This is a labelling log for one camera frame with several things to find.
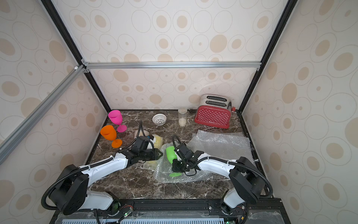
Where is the orange glass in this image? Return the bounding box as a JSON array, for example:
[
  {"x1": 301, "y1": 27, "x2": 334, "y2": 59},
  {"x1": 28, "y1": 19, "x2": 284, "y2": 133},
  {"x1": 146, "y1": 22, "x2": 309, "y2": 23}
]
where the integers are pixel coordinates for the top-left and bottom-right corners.
[{"x1": 100, "y1": 125, "x2": 123, "y2": 148}]

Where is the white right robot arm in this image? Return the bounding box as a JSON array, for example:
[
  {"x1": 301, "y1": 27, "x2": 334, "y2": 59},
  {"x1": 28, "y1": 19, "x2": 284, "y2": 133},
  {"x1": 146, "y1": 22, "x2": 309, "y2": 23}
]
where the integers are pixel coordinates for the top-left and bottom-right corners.
[{"x1": 172, "y1": 143, "x2": 273, "y2": 210}]

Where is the yellow glass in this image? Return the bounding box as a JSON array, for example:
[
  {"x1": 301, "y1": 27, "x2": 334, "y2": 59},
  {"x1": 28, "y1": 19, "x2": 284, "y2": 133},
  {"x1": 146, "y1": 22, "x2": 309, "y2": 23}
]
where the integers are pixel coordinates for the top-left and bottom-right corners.
[{"x1": 143, "y1": 134, "x2": 163, "y2": 171}]

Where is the white perforated strainer bowl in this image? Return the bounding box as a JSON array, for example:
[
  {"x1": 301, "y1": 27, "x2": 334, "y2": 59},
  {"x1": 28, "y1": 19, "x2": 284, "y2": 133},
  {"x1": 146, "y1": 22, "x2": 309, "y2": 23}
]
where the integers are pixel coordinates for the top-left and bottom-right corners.
[{"x1": 152, "y1": 113, "x2": 167, "y2": 126}]

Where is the beige glass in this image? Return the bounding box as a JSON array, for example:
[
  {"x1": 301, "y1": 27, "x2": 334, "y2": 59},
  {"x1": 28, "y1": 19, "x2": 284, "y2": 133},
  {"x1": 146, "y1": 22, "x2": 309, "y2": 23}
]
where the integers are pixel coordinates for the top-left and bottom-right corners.
[{"x1": 134, "y1": 130, "x2": 148, "y2": 138}]

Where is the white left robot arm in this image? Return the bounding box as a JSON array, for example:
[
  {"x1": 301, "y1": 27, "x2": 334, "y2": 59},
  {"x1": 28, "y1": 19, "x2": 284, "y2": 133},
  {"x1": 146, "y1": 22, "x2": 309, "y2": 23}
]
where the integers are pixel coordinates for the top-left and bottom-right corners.
[{"x1": 41, "y1": 135, "x2": 163, "y2": 215}]

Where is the left diagonal aluminium frame bar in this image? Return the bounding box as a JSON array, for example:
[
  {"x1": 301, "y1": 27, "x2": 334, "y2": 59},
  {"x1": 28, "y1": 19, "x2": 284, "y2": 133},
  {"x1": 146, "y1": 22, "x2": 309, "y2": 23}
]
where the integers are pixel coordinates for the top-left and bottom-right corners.
[{"x1": 1, "y1": 65, "x2": 85, "y2": 163}]

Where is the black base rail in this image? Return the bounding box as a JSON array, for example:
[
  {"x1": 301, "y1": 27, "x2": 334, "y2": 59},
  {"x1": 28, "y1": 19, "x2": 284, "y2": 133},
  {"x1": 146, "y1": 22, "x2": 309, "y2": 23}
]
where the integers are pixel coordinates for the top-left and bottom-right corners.
[{"x1": 50, "y1": 198, "x2": 290, "y2": 224}]

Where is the horizontal aluminium frame bar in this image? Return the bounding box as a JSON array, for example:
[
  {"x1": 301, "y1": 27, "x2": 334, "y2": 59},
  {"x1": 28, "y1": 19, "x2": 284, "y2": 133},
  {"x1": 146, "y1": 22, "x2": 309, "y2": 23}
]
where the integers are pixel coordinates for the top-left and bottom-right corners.
[{"x1": 84, "y1": 61, "x2": 262, "y2": 69}]

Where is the red polka dot toaster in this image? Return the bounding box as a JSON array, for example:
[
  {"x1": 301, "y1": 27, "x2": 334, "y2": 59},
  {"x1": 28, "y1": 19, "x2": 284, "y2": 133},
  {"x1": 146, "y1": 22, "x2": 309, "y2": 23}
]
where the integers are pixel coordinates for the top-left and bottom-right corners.
[{"x1": 194, "y1": 94, "x2": 236, "y2": 129}]

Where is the green glass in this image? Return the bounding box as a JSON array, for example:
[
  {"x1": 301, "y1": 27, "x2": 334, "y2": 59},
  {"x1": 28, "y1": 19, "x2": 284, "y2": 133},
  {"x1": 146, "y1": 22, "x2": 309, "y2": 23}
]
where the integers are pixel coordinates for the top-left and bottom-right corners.
[{"x1": 166, "y1": 146, "x2": 181, "y2": 178}]

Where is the pink plastic wine glass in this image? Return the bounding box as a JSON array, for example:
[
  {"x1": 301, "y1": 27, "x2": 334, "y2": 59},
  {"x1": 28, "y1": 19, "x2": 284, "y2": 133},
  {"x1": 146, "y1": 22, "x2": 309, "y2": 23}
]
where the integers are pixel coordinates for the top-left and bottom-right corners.
[{"x1": 108, "y1": 110, "x2": 127, "y2": 133}]

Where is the clear jar with powder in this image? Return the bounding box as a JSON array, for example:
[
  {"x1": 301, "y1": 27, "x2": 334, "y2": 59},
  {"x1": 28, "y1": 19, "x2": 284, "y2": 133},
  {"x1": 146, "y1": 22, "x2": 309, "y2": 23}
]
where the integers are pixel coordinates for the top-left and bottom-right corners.
[{"x1": 178, "y1": 108, "x2": 188, "y2": 127}]

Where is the clear bubble wrap sheet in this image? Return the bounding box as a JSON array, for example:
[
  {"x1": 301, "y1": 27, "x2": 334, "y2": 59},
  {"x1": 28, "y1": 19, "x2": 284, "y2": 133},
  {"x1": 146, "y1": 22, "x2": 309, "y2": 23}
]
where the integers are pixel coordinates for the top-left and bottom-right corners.
[
  {"x1": 186, "y1": 130, "x2": 254, "y2": 162},
  {"x1": 153, "y1": 143, "x2": 213, "y2": 183}
]

